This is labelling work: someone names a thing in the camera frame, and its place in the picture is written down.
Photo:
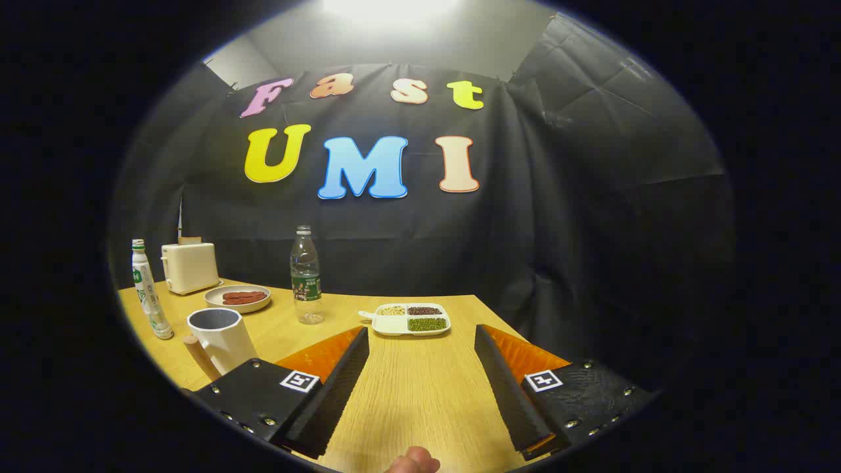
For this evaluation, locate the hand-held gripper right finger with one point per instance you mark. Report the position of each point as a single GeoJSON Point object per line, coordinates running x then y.
{"type": "Point", "coordinates": [509, 394]}

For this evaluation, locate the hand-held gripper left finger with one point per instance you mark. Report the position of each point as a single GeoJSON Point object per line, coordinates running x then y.
{"type": "Point", "coordinates": [328, 394]}

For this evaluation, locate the white juice bottle green label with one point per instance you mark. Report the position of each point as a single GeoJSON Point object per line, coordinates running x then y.
{"type": "Point", "coordinates": [150, 295]}

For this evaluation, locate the clear plastic water bottle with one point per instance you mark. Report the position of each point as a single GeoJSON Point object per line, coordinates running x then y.
{"type": "Point", "coordinates": [307, 276]}

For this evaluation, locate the wooden table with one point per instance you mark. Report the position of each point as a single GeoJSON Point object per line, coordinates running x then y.
{"type": "Point", "coordinates": [420, 394]}

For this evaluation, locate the white divided dish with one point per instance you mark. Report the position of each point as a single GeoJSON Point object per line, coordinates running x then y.
{"type": "Point", "coordinates": [394, 326]}

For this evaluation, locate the yellow soybeans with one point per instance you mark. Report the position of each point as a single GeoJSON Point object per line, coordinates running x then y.
{"type": "Point", "coordinates": [393, 310]}

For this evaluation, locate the green mung beans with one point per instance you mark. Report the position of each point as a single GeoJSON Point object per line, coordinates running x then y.
{"type": "Point", "coordinates": [427, 324]}

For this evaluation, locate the dark red beans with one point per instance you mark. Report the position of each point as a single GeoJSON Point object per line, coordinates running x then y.
{"type": "Point", "coordinates": [424, 311]}

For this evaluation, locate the red sausage pieces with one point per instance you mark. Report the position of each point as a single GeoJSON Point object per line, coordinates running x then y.
{"type": "Point", "coordinates": [244, 297]}

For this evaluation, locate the round beige plate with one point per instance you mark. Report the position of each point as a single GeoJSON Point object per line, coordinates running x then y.
{"type": "Point", "coordinates": [217, 299]}

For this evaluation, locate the black backdrop cloth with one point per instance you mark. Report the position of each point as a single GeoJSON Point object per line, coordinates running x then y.
{"type": "Point", "coordinates": [558, 230]}

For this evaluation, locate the cream toaster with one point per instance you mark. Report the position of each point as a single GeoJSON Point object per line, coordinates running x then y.
{"type": "Point", "coordinates": [190, 268]}

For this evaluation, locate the toast slice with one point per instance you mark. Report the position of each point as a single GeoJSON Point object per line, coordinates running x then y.
{"type": "Point", "coordinates": [190, 240]}

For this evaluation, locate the ceiling light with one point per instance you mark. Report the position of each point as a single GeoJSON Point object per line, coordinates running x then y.
{"type": "Point", "coordinates": [391, 8]}

